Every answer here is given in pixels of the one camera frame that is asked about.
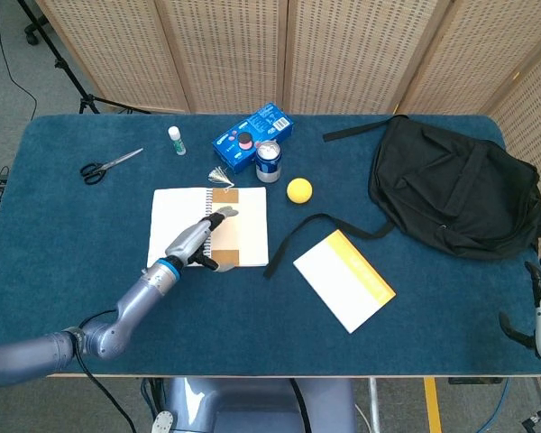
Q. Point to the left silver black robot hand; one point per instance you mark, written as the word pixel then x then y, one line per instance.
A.
pixel 189 239

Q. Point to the brown cardboard piece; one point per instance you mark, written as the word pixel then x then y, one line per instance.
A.
pixel 229 234

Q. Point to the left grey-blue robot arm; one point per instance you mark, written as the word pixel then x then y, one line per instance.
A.
pixel 94 329

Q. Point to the white spiral notebook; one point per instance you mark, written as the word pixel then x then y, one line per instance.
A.
pixel 180 212

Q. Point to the blue table cloth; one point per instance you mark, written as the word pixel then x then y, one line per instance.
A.
pixel 230 325

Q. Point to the small white bottle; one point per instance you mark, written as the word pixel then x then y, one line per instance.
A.
pixel 177 143

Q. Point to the blue silver soda can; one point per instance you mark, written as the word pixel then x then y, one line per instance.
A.
pixel 268 167

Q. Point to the yellow foam ball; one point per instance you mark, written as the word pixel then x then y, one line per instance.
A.
pixel 299 190

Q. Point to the blue Oreo cookie box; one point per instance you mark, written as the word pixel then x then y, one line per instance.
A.
pixel 252 135

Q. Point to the white yellow notepad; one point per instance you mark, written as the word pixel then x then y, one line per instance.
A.
pixel 338 279

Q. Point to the black fabric backpack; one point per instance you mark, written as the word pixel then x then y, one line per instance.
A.
pixel 455 194

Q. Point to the grey-blue robot torso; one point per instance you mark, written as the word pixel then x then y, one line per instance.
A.
pixel 252 406

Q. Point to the metal table leg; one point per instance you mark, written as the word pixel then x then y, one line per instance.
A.
pixel 374 406

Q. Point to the wooden wicker folding screen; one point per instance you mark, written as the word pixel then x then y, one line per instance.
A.
pixel 234 49

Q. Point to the black tripod stand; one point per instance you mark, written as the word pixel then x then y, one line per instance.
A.
pixel 72 76

